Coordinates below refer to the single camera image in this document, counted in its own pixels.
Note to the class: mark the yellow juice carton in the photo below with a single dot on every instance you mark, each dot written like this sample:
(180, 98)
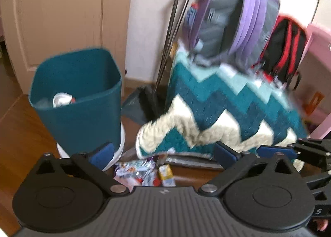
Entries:
(166, 176)

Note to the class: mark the beige wooden door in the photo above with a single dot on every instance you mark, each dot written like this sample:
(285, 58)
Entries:
(38, 29)

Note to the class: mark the black red backpack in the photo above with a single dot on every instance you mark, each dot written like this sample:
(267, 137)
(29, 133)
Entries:
(280, 59)

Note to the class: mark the teal plastic trash bin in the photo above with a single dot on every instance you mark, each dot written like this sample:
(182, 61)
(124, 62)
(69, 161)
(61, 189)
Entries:
(93, 78)

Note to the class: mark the white purple snack wrapper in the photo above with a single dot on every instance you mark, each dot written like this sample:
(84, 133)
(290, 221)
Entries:
(144, 169)

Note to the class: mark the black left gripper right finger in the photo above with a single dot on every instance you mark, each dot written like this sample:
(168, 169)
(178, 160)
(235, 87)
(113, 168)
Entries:
(267, 194)

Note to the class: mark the pink cloth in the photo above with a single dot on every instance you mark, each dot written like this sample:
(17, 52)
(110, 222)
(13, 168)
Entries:
(130, 181)

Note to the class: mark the teal white zigzag quilt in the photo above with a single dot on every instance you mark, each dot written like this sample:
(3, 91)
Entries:
(206, 105)

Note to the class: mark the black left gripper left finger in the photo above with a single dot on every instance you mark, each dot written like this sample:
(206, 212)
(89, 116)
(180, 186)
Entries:
(59, 195)

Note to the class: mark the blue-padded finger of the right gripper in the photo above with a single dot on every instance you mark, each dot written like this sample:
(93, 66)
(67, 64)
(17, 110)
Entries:
(269, 151)

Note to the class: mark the purple grey backpack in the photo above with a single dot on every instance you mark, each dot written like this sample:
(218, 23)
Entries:
(229, 31)

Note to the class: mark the pink furniture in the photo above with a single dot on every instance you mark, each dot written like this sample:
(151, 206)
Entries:
(315, 71)

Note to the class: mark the black dustpan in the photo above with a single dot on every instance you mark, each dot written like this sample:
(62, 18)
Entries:
(144, 104)

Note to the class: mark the black metal poles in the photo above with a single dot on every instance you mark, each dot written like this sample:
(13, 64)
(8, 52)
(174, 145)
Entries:
(172, 30)

